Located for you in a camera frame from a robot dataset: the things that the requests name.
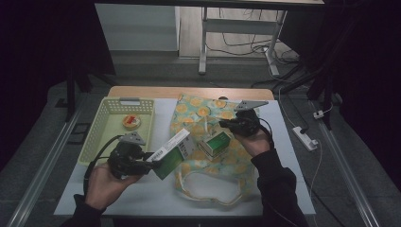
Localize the small green white box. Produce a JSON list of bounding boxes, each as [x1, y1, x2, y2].
[[198, 131, 233, 162]]

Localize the person's left hand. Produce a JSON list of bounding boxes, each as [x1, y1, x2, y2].
[[84, 162, 144, 211]]

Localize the pale yellow plastic basket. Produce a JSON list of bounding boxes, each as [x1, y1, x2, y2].
[[77, 96, 156, 167]]

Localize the hand-held gripper cable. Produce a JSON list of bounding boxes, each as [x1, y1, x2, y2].
[[257, 117, 274, 148], [82, 134, 123, 194]]

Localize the person's right hand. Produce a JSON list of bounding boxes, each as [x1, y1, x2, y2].
[[234, 127, 272, 158]]

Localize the grey metal floor rail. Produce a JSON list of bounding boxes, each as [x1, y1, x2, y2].
[[6, 94, 87, 227], [310, 100, 381, 227]]

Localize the black floor cables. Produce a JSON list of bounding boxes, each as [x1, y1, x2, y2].
[[206, 9, 313, 96]]

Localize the right hand-held gripper cable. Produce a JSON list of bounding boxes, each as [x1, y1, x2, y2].
[[257, 117, 274, 148]]

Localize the white table cover sheet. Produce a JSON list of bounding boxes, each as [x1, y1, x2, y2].
[[54, 97, 317, 218]]

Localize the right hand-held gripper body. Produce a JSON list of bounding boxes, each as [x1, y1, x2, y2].
[[226, 99, 270, 137]]

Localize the left hand-held gripper cable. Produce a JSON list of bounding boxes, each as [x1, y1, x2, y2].
[[82, 134, 123, 194]]

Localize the white desk frame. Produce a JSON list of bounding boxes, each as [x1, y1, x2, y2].
[[198, 6, 288, 77]]

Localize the orange print tote bag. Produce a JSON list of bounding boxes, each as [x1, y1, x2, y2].
[[169, 93, 263, 207]]

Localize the black metal stand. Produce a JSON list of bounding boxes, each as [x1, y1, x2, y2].
[[279, 56, 336, 131], [64, 61, 118, 123]]

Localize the long green white box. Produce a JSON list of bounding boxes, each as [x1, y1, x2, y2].
[[146, 128, 198, 181]]

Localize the black floor bracket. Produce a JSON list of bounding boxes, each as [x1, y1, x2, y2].
[[67, 122, 93, 146]]

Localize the white power strip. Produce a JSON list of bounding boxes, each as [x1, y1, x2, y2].
[[291, 126, 320, 152]]

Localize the white cabinet panel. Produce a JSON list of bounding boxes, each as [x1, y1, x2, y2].
[[95, 3, 181, 52]]

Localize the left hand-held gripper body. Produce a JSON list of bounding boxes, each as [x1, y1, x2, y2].
[[106, 131, 149, 180]]

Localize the white power strip cable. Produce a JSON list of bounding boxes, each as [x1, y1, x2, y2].
[[277, 88, 324, 198]]

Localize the round tin red label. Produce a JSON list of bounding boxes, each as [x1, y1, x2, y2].
[[121, 113, 142, 131]]

